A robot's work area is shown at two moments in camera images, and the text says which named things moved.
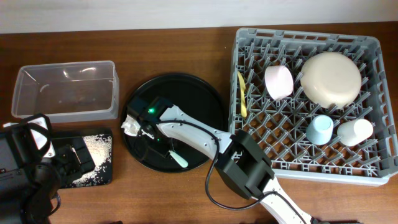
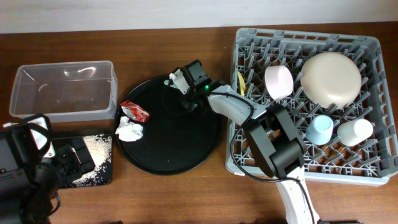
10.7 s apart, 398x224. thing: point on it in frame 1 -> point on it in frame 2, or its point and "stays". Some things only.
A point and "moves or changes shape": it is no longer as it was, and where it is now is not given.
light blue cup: [319, 130] stays
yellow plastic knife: [242, 88] stays
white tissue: [130, 126] moves or changes shape
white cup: [353, 132] stays
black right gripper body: [158, 145] -> [189, 91]
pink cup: [278, 81] stays
